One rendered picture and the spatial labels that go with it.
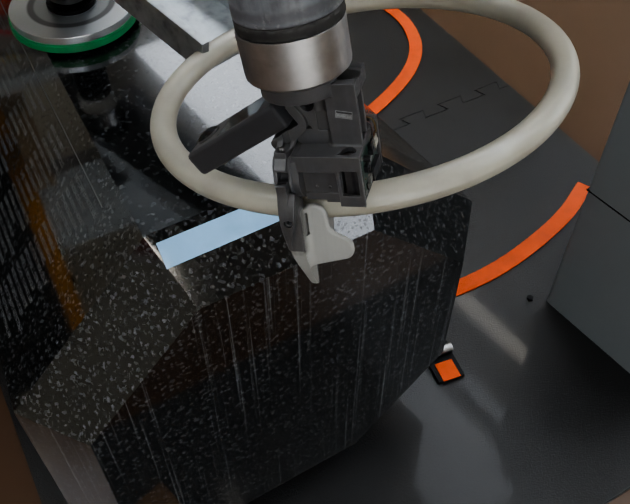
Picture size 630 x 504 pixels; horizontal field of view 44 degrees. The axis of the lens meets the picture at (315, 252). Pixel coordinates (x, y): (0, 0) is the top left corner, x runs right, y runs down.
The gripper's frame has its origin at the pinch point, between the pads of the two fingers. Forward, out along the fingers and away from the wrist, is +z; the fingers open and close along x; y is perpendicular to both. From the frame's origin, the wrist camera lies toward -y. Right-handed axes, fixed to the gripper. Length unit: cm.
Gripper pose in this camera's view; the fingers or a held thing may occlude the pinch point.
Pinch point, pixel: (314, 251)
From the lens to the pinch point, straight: 78.2
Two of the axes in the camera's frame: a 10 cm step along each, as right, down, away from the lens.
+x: 2.7, -6.5, 7.1
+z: 1.6, 7.6, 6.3
